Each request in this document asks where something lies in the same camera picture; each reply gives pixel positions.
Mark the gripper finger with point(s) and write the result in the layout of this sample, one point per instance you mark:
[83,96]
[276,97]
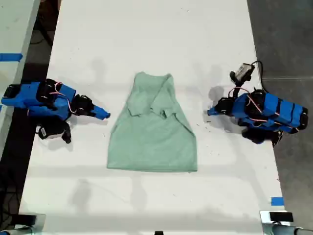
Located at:
[100,116]
[214,108]
[214,113]
[101,109]

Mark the pale green T-shirt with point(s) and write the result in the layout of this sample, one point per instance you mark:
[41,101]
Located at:
[151,137]

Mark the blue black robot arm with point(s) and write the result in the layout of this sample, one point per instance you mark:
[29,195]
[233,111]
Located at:
[29,99]
[276,112]

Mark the long blue tape strip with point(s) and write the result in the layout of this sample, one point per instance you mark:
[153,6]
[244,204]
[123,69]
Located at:
[11,57]

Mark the white side table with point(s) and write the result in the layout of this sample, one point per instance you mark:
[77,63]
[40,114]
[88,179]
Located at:
[14,29]

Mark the small blue tape square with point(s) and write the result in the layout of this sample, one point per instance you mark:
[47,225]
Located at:
[277,201]

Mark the white mounting plate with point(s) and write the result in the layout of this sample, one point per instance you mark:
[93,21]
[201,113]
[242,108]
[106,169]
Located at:
[40,220]

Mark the small black box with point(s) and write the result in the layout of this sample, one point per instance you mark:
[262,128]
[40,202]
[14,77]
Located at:
[281,217]

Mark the grey metal tube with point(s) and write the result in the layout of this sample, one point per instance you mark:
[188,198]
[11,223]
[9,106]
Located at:
[22,231]
[286,230]

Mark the short black camera stalk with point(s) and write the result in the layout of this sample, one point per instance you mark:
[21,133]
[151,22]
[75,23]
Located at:
[238,88]

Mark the black camera box, grey label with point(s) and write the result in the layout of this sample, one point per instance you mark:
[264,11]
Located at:
[243,71]

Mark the black camera box, white label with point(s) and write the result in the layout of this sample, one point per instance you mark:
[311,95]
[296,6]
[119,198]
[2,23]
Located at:
[52,129]

